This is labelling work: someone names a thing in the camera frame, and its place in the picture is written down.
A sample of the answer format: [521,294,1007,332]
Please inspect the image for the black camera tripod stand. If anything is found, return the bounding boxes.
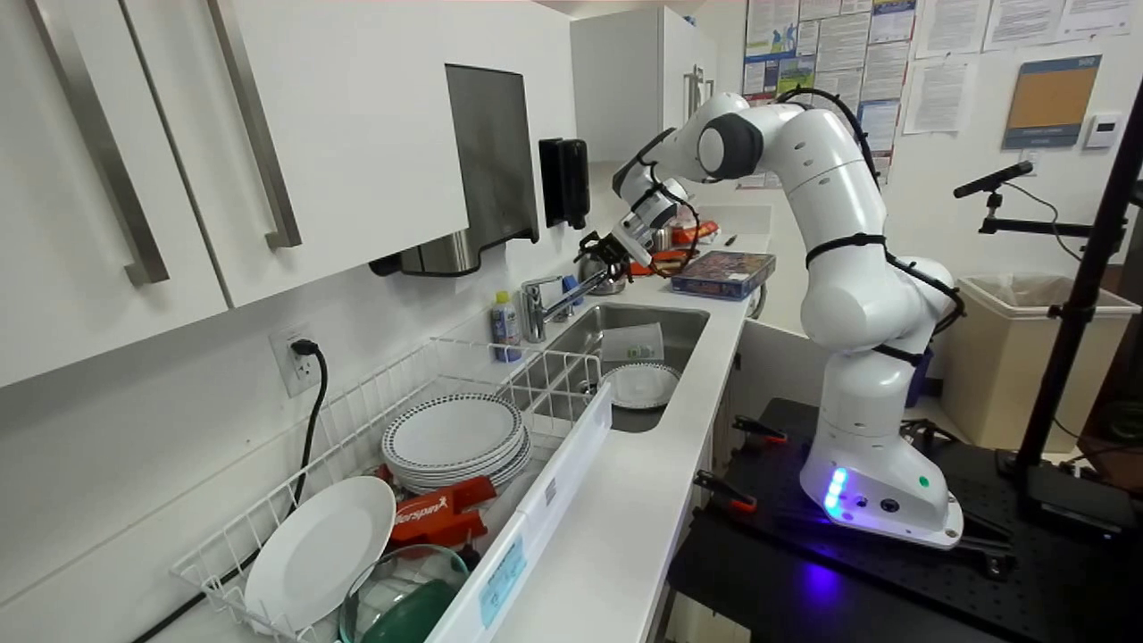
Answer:
[998,82,1143,542]

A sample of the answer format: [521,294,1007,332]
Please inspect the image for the black soap dispenser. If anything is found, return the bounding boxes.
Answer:
[539,139,590,230]

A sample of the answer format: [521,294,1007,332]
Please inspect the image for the beige trash bin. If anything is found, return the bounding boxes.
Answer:
[940,276,1140,455]

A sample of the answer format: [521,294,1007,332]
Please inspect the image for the bulletin board papers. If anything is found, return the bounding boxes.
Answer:
[739,0,1143,157]

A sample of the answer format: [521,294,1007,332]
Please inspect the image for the green glass bowl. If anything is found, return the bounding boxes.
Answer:
[334,542,466,643]

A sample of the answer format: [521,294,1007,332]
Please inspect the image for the stainless steel sink basin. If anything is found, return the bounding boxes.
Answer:
[545,305,708,432]

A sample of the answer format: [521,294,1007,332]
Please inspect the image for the large white plate upright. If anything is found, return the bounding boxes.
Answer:
[241,474,396,635]

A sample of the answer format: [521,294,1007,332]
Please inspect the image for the chrome faucet spout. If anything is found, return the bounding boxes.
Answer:
[521,272,587,343]

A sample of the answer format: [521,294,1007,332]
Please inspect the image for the red handled clamp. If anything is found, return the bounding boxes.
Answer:
[694,472,758,516]
[731,419,788,448]

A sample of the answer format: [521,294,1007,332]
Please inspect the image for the steel paper towel dispenser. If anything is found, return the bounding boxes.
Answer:
[371,64,539,280]

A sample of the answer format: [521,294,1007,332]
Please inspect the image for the white upper wall cabinet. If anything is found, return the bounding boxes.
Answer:
[0,0,577,392]

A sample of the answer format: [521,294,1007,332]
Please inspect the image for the red item in rack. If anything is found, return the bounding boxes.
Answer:
[388,474,497,546]

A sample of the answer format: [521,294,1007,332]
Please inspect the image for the dish soap bottle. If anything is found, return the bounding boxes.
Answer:
[488,290,521,360]

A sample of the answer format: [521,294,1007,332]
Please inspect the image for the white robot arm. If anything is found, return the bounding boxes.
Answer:
[602,94,963,551]

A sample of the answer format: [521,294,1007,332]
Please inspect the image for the white wire dish rack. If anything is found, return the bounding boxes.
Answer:
[176,343,609,643]

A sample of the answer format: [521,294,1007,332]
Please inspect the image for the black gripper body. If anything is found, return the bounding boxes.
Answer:
[574,232,649,282]

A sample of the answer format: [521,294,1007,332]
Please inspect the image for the dotted plates stack in rack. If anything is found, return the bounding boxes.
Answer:
[382,397,528,488]

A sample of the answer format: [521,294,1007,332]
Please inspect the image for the blue box on counter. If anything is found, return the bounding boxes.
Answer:
[672,249,775,301]

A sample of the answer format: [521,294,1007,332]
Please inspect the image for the black power cord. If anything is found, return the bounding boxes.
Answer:
[131,336,331,643]

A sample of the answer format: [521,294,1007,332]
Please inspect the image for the white foil box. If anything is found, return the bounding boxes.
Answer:
[426,386,609,643]

